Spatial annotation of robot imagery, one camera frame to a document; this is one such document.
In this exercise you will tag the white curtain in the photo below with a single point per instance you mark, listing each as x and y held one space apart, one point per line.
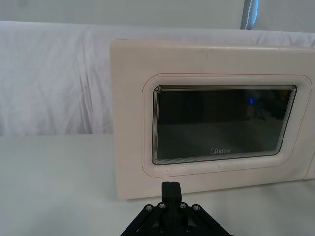
49 73

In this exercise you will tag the white table cloth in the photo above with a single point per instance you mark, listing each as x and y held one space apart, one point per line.
61 184

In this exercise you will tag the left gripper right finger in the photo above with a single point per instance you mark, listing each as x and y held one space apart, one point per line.
199 218

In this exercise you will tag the cream microwave oven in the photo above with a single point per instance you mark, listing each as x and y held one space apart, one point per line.
133 110

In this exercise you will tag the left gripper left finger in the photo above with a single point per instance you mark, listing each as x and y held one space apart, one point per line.
147 218

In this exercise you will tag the grey striped post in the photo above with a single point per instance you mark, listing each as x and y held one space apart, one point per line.
249 14

